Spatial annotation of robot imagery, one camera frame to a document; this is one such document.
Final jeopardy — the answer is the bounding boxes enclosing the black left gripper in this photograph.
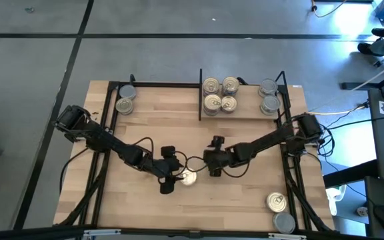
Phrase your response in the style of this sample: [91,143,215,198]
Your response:
[158,145,187,195]

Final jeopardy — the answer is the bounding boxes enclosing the black aluminium table edge rail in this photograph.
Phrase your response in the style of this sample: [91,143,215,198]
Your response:
[0,225,384,240]

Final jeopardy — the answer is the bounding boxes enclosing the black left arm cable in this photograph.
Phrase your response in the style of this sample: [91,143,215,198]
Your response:
[130,136,201,174]

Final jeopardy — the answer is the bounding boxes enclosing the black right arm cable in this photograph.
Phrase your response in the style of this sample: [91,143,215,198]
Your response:
[220,159,251,179]

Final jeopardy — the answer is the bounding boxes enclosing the person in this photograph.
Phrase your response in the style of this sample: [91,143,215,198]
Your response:
[357,6,384,57]

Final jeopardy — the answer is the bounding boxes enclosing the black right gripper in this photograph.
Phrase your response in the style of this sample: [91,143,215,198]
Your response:
[195,135,226,177]

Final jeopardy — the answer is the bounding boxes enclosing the thin yellow cable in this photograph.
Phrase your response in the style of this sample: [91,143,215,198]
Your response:
[307,105,369,116]

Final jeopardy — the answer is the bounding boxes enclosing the yellow floor cable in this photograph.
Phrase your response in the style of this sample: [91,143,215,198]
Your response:
[311,0,348,19]

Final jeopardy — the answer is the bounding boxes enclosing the black power cable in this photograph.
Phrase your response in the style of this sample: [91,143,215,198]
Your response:
[58,147,91,196]

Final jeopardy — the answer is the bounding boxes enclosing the black metal table frame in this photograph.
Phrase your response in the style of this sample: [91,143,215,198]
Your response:
[53,69,338,234]

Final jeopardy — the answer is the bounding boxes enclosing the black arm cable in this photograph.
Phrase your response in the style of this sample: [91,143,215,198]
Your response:
[220,159,251,179]
[130,136,201,174]

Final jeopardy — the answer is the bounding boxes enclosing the white plastic object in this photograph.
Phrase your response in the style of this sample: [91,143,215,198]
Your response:
[325,184,347,217]

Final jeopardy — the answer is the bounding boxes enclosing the black metal shelf frame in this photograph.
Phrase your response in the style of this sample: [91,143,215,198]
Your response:
[197,68,293,123]

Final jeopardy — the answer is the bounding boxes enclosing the white cable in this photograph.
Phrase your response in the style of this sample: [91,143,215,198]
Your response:
[350,59,384,91]

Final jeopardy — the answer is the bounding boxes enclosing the black cable bundle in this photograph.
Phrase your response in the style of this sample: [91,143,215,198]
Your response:
[317,115,379,157]

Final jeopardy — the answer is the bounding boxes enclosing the black furniture beam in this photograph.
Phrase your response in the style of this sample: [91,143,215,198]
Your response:
[340,65,384,101]

